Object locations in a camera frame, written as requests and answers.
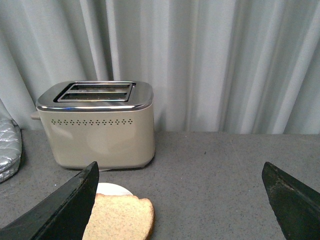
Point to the lower silver quilted oven mitt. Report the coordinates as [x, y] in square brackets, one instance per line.
[9, 171]

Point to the slice of brown bread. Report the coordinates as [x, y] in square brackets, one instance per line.
[120, 217]

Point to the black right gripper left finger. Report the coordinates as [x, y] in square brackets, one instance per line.
[63, 215]

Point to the grey curtain backdrop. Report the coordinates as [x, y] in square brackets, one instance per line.
[238, 66]

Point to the cream two-slot toaster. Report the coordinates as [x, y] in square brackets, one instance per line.
[108, 122]

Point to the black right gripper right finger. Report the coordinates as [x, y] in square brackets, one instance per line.
[296, 206]

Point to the upper silver quilted oven mitt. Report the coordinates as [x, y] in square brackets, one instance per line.
[10, 143]

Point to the white round plate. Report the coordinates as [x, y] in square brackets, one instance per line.
[111, 189]

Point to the silver quilted oven mitt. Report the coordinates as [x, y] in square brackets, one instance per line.
[9, 171]
[10, 143]

